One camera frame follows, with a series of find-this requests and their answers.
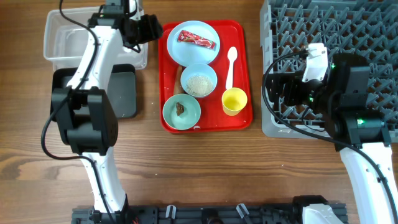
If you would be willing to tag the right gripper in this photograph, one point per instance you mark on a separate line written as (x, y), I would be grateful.
(293, 81)

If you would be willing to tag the black tray bin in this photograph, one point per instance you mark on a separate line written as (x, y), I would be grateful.
(121, 88)

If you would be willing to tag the red snack wrapper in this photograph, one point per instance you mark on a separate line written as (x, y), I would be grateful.
(189, 37)

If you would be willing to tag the clear plastic bin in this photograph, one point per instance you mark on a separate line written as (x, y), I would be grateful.
(65, 44)

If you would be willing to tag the white plastic spoon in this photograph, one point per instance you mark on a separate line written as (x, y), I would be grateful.
(232, 56)

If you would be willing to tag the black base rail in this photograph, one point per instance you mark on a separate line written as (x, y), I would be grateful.
(303, 209)

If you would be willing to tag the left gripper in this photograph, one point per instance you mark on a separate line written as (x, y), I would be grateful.
(154, 29)

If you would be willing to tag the brown food scrap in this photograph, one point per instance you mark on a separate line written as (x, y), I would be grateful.
(179, 108)

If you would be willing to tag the red plastic tray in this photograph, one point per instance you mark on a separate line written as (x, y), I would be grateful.
(212, 117)

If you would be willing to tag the light blue bowl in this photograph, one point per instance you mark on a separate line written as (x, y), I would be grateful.
(199, 80)

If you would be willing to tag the light blue plate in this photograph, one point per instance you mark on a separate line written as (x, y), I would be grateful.
(185, 53)

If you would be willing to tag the yellow plastic cup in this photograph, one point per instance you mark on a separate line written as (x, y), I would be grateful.
(233, 101)

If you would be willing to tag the grey dishwasher rack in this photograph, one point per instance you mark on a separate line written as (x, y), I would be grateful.
(367, 28)

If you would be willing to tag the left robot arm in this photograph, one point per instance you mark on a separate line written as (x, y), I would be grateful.
(82, 110)

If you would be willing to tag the green bowl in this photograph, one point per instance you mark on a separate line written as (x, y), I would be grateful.
(186, 120)

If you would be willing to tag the sausage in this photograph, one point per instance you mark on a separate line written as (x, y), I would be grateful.
(177, 86)

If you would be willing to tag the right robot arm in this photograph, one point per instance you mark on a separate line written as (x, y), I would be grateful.
(359, 133)

